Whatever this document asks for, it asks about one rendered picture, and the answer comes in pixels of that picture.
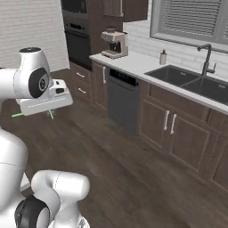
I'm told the brown wall cupboard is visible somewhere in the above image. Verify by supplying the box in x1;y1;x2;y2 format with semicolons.
102;0;150;23

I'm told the brown drawer cupboard run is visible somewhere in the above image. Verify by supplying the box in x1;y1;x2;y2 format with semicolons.
69;60;109;111

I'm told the thin green rod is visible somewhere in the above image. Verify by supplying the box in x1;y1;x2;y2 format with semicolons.
11;110;55;120

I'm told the window with grey blinds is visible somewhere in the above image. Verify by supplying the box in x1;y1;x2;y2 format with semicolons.
149;0;228;54

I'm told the black microwave oven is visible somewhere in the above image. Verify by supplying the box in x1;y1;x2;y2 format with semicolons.
61;0;89;15

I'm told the dark double sink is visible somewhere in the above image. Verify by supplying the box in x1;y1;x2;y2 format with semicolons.
143;64;228;106

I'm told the black tap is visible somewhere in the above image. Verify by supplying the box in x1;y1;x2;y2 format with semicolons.
197;43;217;77

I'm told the white soap dispenser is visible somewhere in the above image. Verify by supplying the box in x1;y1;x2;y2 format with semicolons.
159;49;168;66

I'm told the dark grey dishwasher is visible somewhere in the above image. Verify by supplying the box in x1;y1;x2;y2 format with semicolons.
107;67;140;136

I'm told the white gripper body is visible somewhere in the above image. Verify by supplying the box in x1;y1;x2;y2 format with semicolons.
15;92;74;117

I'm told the brown sink cupboard run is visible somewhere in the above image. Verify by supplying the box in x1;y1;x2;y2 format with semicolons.
137;79;228;192

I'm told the beige coffee machine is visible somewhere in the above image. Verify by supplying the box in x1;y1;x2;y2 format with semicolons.
100;27;129;60

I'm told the black wall oven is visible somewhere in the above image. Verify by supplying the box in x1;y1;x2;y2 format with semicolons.
61;20;93;71

